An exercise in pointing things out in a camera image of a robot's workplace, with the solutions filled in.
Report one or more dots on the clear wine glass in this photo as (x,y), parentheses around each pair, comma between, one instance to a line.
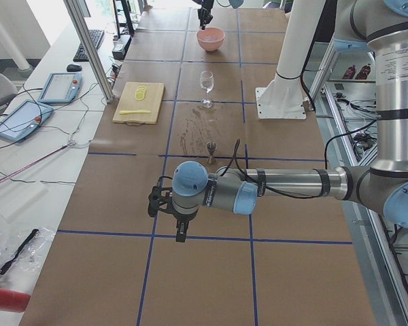
(207,84)

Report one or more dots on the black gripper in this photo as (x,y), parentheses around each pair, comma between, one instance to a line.
(182,217)
(205,5)

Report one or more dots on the black power box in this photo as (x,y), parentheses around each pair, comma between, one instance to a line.
(121,46)

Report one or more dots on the pink ice bowl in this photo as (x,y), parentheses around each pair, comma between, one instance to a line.
(210,47)

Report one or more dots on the far blue teach pendant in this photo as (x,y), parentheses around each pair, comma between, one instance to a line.
(61,88)

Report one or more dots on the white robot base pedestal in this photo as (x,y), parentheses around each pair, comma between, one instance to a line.
(283,97)

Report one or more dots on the red fire extinguisher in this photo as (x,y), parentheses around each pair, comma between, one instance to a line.
(13,301)

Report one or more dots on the lemon slice nearest knife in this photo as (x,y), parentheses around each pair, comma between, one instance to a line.
(139,96)

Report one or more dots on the black computer mouse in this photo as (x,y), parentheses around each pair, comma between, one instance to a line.
(73,68)

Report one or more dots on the pink thin rod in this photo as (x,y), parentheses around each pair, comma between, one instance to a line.
(20,170)

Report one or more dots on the blue teach pendant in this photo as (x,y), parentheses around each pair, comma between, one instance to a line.
(61,88)
(24,120)

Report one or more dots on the yellow plastic knife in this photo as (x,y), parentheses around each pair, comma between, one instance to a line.
(138,111)

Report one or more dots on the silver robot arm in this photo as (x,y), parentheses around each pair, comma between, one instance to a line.
(382,27)
(231,3)

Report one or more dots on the bamboo cutting board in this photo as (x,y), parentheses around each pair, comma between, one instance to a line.
(152,102)

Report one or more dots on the clear plastic bag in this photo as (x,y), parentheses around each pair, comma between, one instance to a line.
(24,250)

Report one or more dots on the heap of ice cubes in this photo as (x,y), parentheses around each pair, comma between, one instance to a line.
(210,39)

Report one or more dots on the steel double jigger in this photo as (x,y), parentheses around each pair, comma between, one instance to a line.
(211,147)

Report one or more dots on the aluminium frame post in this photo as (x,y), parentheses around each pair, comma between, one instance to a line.
(78,20)

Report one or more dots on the near blue teach pendant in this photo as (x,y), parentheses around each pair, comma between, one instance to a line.
(24,120)

